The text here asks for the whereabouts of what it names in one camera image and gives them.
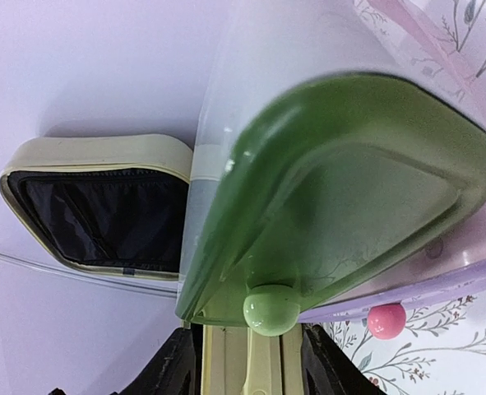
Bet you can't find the floral patterned tablecloth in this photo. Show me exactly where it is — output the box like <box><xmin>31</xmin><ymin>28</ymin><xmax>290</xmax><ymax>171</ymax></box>
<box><xmin>325</xmin><ymin>1</ymin><xmax>486</xmax><ymax>394</ymax></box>

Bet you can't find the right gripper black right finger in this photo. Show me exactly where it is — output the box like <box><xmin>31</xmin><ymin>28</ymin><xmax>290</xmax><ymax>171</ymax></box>
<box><xmin>301</xmin><ymin>324</ymin><xmax>384</xmax><ymax>395</ymax></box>

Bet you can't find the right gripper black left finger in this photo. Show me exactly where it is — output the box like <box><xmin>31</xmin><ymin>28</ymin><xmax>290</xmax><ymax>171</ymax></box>
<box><xmin>119</xmin><ymin>328</ymin><xmax>197</xmax><ymax>395</ymax></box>

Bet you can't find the green drawer with knob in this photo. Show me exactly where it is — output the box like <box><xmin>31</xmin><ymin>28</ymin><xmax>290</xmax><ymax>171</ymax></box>
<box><xmin>176</xmin><ymin>72</ymin><xmax>486</xmax><ymax>336</ymax></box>

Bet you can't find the purple drawer with pink knob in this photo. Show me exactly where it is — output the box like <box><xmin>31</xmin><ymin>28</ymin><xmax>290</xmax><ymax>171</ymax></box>
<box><xmin>299</xmin><ymin>259</ymin><xmax>486</xmax><ymax>323</ymax></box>

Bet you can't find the light green hard-shell suitcase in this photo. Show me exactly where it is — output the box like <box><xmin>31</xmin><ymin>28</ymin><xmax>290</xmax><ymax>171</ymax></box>
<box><xmin>0</xmin><ymin>134</ymin><xmax>303</xmax><ymax>394</ymax></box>

